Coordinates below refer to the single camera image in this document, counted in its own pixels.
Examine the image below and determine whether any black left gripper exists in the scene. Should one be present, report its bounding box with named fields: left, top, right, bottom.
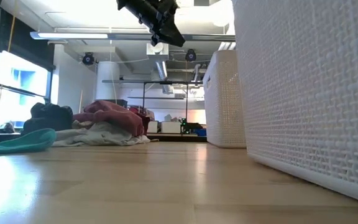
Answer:
left=116, top=0, right=186, bottom=48

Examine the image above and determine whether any dark red garment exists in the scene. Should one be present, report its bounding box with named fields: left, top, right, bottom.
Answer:
left=72, top=100, right=145, bottom=137

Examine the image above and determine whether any white box with round lamp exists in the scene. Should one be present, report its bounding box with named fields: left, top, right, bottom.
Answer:
left=146, top=42, right=170, bottom=62

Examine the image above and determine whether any round black ceiling device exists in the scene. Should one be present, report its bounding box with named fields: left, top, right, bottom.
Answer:
left=82, top=52, right=95, bottom=66
left=185, top=49, right=198, bottom=62

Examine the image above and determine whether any white round column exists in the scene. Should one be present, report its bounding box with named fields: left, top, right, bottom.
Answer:
left=96, top=60, right=121, bottom=100

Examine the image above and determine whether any white woven laundry basket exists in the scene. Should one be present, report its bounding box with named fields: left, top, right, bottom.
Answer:
left=202, top=49, right=247, bottom=149
left=231, top=0, right=358, bottom=208

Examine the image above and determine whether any black device with green lights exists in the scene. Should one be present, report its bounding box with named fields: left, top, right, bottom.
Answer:
left=180, top=117, right=203, bottom=135

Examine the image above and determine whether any grey-white garment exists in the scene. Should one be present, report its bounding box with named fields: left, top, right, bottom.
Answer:
left=52, top=120, right=151, bottom=147

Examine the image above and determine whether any black garment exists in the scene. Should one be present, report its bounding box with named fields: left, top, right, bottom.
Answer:
left=22, top=102, right=74, bottom=132

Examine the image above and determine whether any bright window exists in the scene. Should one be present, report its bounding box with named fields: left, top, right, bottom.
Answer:
left=0, top=51, right=53, bottom=128

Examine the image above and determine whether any teal garment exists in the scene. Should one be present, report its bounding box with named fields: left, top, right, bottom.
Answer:
left=0, top=128, right=57, bottom=156

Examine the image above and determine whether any silver ventilation duct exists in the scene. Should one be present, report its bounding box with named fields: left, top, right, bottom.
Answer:
left=155, top=60, right=168, bottom=82

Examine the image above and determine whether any black metal frame rack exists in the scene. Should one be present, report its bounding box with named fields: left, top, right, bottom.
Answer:
left=142, top=80, right=190, bottom=125

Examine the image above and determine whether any yellow hanging cable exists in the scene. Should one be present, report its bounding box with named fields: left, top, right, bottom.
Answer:
left=7, top=0, right=19, bottom=53

